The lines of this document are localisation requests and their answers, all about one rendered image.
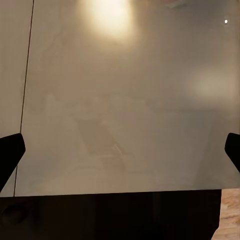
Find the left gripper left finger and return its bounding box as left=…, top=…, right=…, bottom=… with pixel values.
left=0, top=133, right=26, bottom=192

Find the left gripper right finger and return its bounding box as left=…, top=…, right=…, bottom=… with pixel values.
left=224, top=132, right=240, bottom=172

